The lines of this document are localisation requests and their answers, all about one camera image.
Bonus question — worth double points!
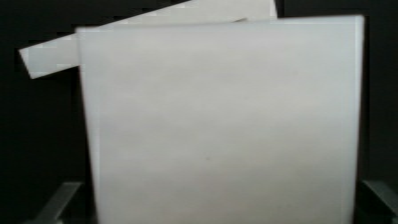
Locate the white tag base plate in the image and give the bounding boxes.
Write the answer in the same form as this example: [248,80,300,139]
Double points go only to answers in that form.
[19,0,276,79]

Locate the white cabinet top block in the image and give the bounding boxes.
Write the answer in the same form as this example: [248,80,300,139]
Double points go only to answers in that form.
[77,16,363,224]

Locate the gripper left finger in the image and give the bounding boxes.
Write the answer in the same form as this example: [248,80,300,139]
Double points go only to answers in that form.
[22,182,86,224]

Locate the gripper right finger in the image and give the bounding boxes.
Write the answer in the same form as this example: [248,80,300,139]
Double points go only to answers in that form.
[356,180,398,224]

